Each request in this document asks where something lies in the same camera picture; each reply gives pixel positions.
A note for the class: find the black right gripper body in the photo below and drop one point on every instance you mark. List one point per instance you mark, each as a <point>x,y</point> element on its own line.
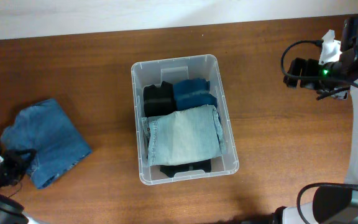
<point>309,68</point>

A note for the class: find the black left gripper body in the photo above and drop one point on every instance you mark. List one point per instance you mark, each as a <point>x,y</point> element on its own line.
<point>13,167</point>

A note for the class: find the dark blue jeans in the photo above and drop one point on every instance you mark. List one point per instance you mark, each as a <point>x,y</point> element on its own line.
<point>46,128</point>

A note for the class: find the teal blue garment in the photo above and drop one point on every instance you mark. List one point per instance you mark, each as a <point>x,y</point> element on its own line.
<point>193,93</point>

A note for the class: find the light blue jeans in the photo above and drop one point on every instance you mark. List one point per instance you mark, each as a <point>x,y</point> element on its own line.
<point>184,137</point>

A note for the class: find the black garment with tape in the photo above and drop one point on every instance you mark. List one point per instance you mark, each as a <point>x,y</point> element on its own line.
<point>159,101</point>

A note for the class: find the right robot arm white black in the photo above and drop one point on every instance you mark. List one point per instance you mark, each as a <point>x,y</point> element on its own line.
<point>335,75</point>

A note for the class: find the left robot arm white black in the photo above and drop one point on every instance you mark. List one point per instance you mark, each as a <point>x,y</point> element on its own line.
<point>12,212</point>

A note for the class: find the clear plastic storage bin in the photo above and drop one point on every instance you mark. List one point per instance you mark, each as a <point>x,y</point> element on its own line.
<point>174,70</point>

